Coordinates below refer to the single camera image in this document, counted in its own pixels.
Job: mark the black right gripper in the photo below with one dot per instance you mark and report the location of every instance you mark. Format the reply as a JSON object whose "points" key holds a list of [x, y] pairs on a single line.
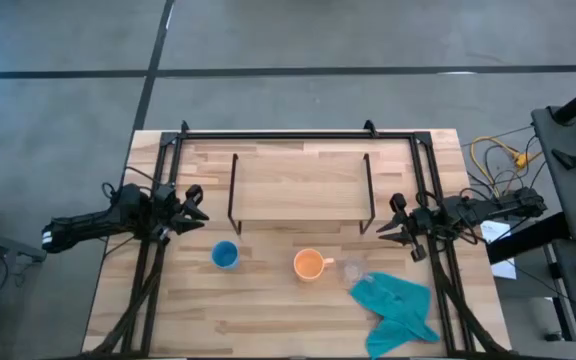
{"points": [[425, 220]]}

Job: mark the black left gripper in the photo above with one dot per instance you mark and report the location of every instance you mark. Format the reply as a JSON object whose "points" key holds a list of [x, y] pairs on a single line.
{"points": [[167, 210]]}

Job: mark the blue plastic cup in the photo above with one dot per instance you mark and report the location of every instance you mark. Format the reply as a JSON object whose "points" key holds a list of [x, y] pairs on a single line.
{"points": [[225, 255]]}

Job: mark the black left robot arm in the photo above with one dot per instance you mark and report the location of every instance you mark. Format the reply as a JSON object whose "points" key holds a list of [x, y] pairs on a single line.
{"points": [[93, 222]]}

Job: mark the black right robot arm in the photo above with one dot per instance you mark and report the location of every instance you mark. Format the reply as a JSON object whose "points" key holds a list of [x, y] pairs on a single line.
{"points": [[498, 206]]}

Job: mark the teal cloth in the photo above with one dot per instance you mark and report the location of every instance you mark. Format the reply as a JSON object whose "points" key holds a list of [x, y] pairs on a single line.
{"points": [[398, 305]]}

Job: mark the white paper sheet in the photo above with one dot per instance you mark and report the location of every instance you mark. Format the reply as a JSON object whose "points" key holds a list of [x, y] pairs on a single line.
{"points": [[493, 232]]}

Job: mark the black support beam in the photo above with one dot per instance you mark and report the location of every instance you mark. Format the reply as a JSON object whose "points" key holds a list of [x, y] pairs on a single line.
{"points": [[523, 240]]}

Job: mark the grey side table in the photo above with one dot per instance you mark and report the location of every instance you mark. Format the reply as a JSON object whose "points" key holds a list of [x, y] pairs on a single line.
{"points": [[575, 200]]}

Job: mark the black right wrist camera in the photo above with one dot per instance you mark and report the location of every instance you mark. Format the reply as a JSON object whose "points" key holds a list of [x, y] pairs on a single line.
{"points": [[418, 253]]}

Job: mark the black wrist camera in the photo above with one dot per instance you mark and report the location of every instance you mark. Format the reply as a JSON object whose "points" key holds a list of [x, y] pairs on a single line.
{"points": [[418, 253], [163, 236]]}

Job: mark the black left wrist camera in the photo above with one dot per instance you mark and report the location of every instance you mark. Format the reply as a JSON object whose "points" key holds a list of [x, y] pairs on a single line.
{"points": [[163, 236]]}

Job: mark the black frame clamp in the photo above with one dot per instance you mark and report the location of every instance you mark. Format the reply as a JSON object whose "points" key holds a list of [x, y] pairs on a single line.
{"points": [[184, 126], [369, 126]]}

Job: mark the black aluminium table frame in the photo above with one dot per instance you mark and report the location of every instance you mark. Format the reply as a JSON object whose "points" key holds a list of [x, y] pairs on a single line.
{"points": [[293, 135]]}

